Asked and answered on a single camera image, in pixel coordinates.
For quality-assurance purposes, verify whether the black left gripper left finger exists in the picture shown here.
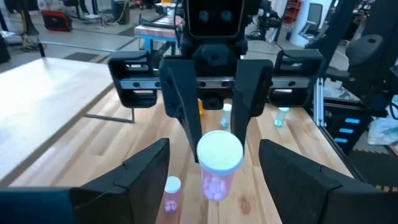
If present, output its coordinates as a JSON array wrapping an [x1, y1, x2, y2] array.
[[70, 138, 171, 224]]

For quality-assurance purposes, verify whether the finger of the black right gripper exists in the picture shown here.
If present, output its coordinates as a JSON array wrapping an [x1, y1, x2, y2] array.
[[159, 58, 203, 162], [231, 59, 274, 149]]

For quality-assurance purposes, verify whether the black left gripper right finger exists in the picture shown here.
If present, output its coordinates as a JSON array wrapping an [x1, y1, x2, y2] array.
[[258, 139, 398, 224]]

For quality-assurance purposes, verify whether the pink pill bottle white cap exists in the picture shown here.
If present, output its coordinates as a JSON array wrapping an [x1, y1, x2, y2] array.
[[197, 129, 244, 202], [164, 175, 182, 215]]

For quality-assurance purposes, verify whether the black mat with hazard stripes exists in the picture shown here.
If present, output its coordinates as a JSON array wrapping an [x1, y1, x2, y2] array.
[[63, 51, 105, 63], [346, 141, 398, 192]]

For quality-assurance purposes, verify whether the red storage bin rack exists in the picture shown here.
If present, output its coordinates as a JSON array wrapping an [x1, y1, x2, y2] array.
[[284, 0, 301, 24]]

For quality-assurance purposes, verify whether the white teal patterned bag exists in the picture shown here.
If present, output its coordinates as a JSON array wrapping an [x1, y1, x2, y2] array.
[[366, 95, 398, 147]]

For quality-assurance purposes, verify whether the red toolbox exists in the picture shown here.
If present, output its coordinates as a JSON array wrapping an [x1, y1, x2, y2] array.
[[42, 9, 73, 32]]

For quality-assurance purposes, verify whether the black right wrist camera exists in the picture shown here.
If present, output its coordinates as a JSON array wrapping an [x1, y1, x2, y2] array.
[[185, 0, 245, 40]]

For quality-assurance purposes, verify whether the silver aluminium bracket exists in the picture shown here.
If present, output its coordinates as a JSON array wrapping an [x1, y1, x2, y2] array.
[[312, 77, 326, 127]]

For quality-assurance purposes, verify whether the blue metal frame table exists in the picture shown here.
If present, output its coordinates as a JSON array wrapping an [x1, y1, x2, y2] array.
[[134, 14, 187, 57]]

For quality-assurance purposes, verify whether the black aluminium rig frame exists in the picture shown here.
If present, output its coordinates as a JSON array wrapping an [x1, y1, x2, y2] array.
[[304, 0, 398, 187]]

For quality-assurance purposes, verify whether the wooden shelf black metal frame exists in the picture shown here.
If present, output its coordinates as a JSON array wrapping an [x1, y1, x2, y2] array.
[[0, 42, 136, 187]]

